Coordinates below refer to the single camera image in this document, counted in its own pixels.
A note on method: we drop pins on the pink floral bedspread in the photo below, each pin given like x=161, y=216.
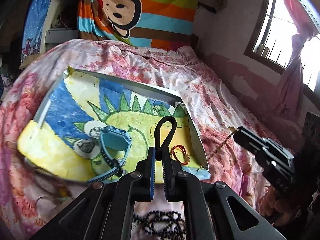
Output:
x=210, y=103

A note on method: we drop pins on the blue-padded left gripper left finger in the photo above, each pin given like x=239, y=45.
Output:
x=145, y=185

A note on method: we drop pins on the small yellow-green trinket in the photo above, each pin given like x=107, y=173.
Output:
x=63, y=193

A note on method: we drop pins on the pink window curtain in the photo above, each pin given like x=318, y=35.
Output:
x=289, y=94

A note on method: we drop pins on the window with bars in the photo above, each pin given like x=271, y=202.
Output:
x=271, y=43

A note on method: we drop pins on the striped monkey blanket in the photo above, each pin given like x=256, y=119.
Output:
x=162, y=24

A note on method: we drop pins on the person's right hand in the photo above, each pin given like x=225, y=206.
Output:
x=271, y=203

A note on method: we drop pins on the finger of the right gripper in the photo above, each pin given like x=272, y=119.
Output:
x=255, y=139

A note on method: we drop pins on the tray with dinosaur drawing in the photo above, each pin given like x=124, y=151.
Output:
x=62, y=138

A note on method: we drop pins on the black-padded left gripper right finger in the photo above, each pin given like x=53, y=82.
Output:
x=170, y=169

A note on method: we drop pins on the light blue smart watch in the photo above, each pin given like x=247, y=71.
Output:
x=114, y=146

